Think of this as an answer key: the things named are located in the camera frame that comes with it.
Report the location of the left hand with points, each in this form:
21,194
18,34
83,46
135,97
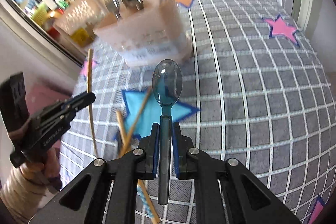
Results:
49,168

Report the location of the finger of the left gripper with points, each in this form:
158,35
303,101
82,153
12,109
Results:
77,103

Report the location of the beige plastic storage rack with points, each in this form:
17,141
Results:
79,14

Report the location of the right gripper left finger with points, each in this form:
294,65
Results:
105,191

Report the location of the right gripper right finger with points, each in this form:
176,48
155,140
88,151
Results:
225,191

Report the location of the grey checkered tablecloth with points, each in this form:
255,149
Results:
263,100

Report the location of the pink plastic stool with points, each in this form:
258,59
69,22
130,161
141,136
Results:
43,94

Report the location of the teal plastic spoon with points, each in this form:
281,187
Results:
167,85

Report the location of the pink utensil holder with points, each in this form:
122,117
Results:
148,36

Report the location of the dark grey spoon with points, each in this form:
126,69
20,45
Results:
135,4
113,6

